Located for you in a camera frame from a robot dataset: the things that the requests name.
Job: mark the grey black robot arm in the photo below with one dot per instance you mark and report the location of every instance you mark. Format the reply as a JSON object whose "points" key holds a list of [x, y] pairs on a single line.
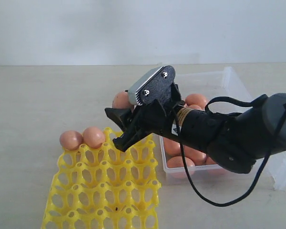
{"points": [[235, 141]]}

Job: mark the brown egg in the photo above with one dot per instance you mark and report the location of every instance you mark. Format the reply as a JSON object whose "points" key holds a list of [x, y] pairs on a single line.
{"points": [[196, 107], [93, 137], [71, 140], [121, 101], [197, 99], [177, 162], [196, 156], [171, 147], [213, 168]]}

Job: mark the clear plastic container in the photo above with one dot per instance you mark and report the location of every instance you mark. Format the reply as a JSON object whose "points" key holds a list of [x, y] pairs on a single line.
{"points": [[215, 84]]}

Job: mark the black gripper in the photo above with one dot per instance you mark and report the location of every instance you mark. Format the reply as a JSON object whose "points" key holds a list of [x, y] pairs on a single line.
{"points": [[167, 117]]}

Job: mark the yellow plastic egg tray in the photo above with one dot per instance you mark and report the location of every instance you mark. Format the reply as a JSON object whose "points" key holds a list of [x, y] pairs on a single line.
{"points": [[104, 188]]}

